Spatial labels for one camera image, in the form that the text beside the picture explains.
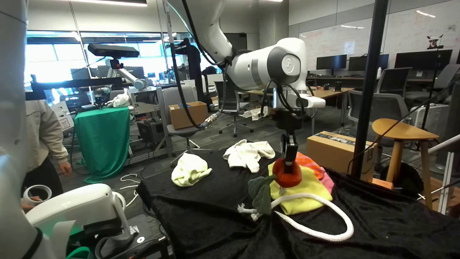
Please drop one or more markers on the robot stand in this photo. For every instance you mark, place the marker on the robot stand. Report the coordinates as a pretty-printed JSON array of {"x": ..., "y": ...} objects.
[{"x": 143, "y": 233}]

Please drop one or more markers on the camera on mount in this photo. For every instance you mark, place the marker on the camera on mount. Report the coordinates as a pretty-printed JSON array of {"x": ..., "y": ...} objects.
[{"x": 113, "y": 50}]

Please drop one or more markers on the small grey robot arm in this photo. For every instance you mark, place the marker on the small grey robot arm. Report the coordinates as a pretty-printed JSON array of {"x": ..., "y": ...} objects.
[{"x": 131, "y": 78}]

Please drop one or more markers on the green covered table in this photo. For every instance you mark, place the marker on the green covered table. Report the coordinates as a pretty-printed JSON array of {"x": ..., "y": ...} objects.
[{"x": 102, "y": 144}]

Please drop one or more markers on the wooden desk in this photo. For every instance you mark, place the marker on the wooden desk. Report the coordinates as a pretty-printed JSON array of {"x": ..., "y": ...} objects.
[{"x": 329, "y": 93}]

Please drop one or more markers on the pale yellow towel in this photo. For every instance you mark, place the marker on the pale yellow towel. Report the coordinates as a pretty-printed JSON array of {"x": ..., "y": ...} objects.
[{"x": 189, "y": 171}]

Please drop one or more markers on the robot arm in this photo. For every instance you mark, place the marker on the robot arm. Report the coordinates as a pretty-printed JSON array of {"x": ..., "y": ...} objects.
[{"x": 258, "y": 68}]

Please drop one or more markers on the small picture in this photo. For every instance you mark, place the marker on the small picture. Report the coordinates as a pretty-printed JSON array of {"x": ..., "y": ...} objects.
[{"x": 435, "y": 42}]

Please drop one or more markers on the group of grey office chairs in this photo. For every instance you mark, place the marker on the group of grey office chairs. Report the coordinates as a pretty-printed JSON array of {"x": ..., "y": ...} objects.
[{"x": 388, "y": 106}]

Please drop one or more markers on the row of monitors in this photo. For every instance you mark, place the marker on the row of monitors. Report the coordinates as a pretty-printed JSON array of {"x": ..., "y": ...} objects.
[{"x": 420, "y": 59}]

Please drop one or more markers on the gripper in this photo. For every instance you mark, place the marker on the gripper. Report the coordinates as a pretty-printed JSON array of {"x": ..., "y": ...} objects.
[{"x": 287, "y": 121}]

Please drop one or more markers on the black pole stand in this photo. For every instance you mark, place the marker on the black pole stand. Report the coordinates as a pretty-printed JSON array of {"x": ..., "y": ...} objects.
[{"x": 370, "y": 90}]

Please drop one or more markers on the red plush vegetable toy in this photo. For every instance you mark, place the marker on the red plush vegetable toy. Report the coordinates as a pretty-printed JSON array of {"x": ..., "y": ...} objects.
[{"x": 287, "y": 177}]

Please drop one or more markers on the orange block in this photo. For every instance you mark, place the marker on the orange block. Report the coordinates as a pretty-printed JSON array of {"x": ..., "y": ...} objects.
[{"x": 382, "y": 183}]

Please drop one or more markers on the grey chair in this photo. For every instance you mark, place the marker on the grey chair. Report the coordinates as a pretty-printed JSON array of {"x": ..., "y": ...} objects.
[{"x": 176, "y": 97}]

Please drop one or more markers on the black mesh office chair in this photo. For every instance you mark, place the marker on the black mesh office chair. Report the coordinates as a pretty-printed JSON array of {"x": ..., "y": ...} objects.
[{"x": 230, "y": 95}]

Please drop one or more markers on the yellow shirt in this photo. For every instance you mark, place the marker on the yellow shirt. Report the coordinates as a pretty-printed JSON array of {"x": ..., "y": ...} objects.
[{"x": 305, "y": 194}]

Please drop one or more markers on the crumpled white cloth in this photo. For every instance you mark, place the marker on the crumpled white cloth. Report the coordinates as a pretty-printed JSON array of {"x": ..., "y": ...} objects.
[{"x": 120, "y": 100}]

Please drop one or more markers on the window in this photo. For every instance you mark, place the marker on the window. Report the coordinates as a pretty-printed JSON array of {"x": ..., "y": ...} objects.
[{"x": 54, "y": 57}]

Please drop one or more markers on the whiteboard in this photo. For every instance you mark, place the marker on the whiteboard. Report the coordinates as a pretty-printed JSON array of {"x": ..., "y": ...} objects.
[{"x": 330, "y": 41}]

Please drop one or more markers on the white metal frame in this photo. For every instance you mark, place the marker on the white metal frame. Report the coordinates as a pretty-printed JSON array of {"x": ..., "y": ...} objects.
[{"x": 447, "y": 172}]

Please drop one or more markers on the black table cloth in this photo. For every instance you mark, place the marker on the black table cloth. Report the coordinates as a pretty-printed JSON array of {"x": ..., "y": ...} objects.
[{"x": 215, "y": 230}]

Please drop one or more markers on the hand controller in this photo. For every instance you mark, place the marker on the hand controller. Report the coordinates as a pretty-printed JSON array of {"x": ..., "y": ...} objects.
[{"x": 46, "y": 192}]

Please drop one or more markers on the wooden stool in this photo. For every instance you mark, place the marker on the wooden stool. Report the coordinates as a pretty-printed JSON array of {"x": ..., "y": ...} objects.
[{"x": 399, "y": 131}]

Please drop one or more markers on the pink shirt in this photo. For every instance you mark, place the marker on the pink shirt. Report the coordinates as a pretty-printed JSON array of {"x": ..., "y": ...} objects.
[{"x": 327, "y": 181}]

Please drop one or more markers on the black equipment case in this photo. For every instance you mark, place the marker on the black equipment case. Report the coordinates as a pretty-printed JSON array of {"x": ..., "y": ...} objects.
[{"x": 151, "y": 131}]

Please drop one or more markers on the open cardboard box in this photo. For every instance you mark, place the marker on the open cardboard box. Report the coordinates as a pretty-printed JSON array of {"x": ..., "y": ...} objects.
[{"x": 187, "y": 117}]

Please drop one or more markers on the black bag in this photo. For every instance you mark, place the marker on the black bag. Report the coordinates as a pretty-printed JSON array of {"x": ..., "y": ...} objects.
[{"x": 408, "y": 178}]

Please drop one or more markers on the white rag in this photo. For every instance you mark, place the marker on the white rag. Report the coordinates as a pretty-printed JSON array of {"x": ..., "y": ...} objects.
[{"x": 256, "y": 113}]

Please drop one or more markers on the person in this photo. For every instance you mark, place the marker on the person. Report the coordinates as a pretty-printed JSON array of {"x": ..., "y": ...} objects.
[{"x": 43, "y": 133}]

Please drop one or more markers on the orange cloth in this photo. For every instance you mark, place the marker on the orange cloth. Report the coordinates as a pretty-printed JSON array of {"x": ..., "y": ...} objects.
[{"x": 311, "y": 166}]

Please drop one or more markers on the large cardboard box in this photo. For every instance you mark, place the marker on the large cardboard box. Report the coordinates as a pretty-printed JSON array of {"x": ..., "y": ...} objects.
[{"x": 330, "y": 153}]

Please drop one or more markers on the white air purifier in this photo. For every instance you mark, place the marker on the white air purifier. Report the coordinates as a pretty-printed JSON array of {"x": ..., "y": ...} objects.
[{"x": 436, "y": 118}]

